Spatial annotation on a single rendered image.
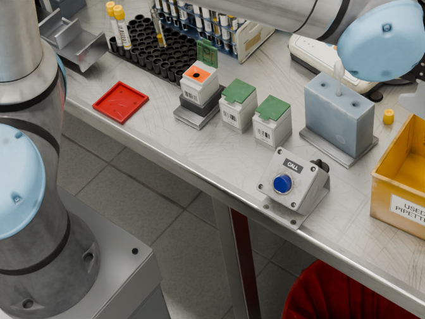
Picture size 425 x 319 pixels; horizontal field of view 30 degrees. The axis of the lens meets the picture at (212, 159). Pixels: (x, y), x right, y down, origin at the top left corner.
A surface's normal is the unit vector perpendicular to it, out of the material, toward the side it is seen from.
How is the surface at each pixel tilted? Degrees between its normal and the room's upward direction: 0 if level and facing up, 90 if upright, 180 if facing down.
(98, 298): 3
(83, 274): 74
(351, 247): 0
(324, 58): 25
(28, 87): 53
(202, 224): 0
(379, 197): 90
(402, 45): 93
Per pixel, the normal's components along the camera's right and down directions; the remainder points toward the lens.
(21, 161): -0.11, -0.47
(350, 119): -0.73, 0.58
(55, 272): 0.55, 0.39
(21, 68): 0.59, 0.67
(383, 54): 0.04, 0.81
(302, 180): -0.41, -0.21
